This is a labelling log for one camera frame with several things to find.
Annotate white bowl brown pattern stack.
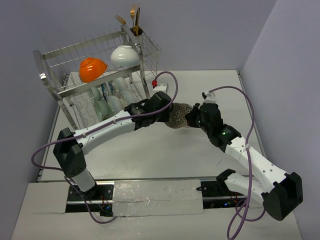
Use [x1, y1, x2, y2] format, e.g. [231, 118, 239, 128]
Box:
[110, 45, 140, 67]

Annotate white orange bottom bowl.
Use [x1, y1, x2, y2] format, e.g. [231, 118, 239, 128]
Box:
[78, 57, 108, 83]

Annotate perforated steel cutlery holder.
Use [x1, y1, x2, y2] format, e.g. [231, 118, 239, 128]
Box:
[123, 24, 147, 57]

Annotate taped white cover sheet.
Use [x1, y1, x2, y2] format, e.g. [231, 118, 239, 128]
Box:
[112, 179, 204, 217]

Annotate gold knife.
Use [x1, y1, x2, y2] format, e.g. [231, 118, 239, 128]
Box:
[134, 7, 140, 36]

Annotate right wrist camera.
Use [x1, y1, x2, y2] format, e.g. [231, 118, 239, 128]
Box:
[202, 91, 217, 104]

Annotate white bowl orange stack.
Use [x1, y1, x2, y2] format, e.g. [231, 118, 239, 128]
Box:
[106, 95, 124, 114]

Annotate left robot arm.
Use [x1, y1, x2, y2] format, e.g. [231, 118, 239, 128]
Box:
[53, 91, 173, 200]

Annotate blue floral bowl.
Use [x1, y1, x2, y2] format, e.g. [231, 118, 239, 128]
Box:
[106, 81, 117, 96]

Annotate white bowl front stack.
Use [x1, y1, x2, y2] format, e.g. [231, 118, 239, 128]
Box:
[119, 90, 138, 106]

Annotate brown lattice pattern bowl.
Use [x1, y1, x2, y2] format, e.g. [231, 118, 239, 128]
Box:
[165, 102, 193, 129]

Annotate stainless steel dish rack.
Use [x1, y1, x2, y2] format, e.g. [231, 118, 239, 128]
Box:
[33, 25, 160, 130]

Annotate black mounting rail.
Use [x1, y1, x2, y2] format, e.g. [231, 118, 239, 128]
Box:
[65, 177, 245, 217]

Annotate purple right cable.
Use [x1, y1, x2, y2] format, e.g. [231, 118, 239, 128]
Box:
[208, 85, 267, 240]

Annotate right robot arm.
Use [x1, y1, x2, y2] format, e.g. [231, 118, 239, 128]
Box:
[185, 103, 303, 221]

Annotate gold fork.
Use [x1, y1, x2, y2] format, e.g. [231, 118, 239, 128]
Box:
[130, 4, 136, 34]

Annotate mint bowl gold rim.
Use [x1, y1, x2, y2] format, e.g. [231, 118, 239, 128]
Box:
[94, 100, 111, 122]

